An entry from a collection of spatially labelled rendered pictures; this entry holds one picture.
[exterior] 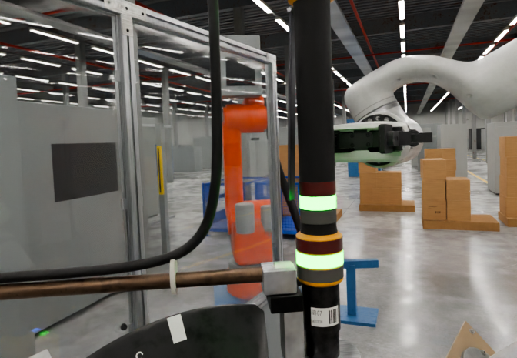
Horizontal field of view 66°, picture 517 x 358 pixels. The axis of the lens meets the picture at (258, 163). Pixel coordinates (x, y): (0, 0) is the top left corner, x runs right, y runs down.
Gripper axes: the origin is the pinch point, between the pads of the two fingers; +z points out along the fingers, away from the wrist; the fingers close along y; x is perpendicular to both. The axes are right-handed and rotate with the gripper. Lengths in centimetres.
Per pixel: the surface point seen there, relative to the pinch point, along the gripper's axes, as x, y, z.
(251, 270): -11.6, 4.9, 13.7
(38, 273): -10.8, 20.1, 24.3
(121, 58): 24, 70, -31
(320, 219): -7.1, -1.0, 11.2
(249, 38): 111, 199, -316
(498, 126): 31, -37, -1199
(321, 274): -11.8, -1.2, 11.6
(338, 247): -9.6, -2.3, 10.4
